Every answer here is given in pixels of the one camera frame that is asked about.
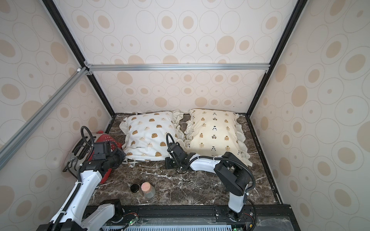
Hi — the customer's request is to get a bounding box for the white bear print pillow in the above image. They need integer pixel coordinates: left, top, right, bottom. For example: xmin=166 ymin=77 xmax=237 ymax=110
xmin=119 ymin=110 xmax=185 ymax=161

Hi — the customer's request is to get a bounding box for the cream animal print pillow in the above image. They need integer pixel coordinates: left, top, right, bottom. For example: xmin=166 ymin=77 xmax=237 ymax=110
xmin=185 ymin=109 xmax=252 ymax=167

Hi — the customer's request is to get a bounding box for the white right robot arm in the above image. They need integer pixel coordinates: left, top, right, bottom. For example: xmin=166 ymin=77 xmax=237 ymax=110
xmin=165 ymin=142 xmax=256 ymax=221

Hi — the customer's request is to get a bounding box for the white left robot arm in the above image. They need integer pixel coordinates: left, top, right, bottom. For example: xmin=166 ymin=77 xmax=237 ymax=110
xmin=37 ymin=126 xmax=126 ymax=231

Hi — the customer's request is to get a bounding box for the red polka dot toaster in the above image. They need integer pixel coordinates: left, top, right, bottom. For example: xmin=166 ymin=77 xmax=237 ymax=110
xmin=62 ymin=131 xmax=126 ymax=184

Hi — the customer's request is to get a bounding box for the black lid small jar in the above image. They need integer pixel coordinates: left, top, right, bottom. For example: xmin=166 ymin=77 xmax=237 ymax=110
xmin=130 ymin=184 xmax=141 ymax=197

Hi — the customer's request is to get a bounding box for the pink lid glass jar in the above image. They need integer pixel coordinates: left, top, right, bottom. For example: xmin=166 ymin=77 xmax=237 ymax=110
xmin=141 ymin=182 xmax=156 ymax=198

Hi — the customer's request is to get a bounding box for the silver horizontal back rail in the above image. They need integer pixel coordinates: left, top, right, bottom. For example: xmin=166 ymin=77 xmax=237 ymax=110
xmin=87 ymin=63 xmax=270 ymax=71

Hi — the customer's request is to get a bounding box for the silver diagonal left rail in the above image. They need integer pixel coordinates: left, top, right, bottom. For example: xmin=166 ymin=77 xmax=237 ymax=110
xmin=1 ymin=67 xmax=87 ymax=168

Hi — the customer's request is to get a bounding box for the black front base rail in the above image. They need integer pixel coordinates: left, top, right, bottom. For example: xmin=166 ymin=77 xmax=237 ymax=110
xmin=101 ymin=204 xmax=300 ymax=231

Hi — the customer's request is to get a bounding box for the black corner frame post left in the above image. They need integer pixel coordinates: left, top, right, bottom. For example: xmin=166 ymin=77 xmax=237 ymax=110
xmin=41 ymin=0 xmax=116 ymax=117

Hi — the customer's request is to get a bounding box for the black corner frame post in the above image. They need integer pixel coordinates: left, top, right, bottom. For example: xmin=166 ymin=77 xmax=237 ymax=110
xmin=246 ymin=0 xmax=308 ymax=118
xmin=41 ymin=0 xmax=116 ymax=117

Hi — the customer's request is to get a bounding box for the black corner frame post right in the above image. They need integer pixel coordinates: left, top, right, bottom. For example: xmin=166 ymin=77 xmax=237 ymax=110
xmin=246 ymin=0 xmax=308 ymax=118

